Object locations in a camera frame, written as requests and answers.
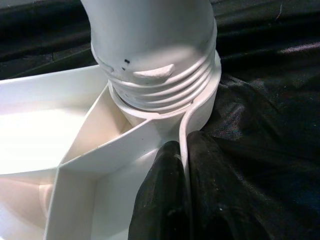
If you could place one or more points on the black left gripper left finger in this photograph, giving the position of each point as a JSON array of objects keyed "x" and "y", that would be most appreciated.
[{"x": 160, "y": 200}]

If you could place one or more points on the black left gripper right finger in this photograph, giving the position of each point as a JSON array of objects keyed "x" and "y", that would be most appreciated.
[{"x": 215, "y": 195}]

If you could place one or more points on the white plastic table top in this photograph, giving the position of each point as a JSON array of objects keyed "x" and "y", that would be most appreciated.
[{"x": 37, "y": 120}]

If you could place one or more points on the white plastic table leg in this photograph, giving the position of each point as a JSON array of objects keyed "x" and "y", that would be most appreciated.
[{"x": 150, "y": 37}]

